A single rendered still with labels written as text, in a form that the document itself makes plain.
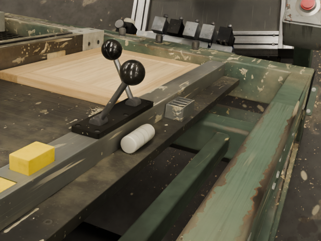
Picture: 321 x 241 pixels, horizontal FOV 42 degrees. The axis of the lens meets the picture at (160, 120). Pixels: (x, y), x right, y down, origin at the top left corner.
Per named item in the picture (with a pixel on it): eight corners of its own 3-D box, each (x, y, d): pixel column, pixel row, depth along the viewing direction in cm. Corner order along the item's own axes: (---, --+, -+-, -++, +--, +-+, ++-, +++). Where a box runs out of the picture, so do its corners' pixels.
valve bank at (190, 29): (252, 44, 159) (246, 15, 136) (242, 79, 156) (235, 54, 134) (136, 24, 176) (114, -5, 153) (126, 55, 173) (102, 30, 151)
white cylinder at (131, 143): (135, 156, 66) (155, 140, 73) (136, 139, 65) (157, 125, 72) (119, 151, 67) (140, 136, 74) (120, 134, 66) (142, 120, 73)
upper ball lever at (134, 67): (109, 131, 67) (154, 69, 61) (97, 138, 64) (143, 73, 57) (92, 115, 67) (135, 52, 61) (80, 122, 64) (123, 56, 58)
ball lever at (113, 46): (148, 104, 76) (121, 34, 75) (139, 109, 73) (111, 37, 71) (131, 109, 78) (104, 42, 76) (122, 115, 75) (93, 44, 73)
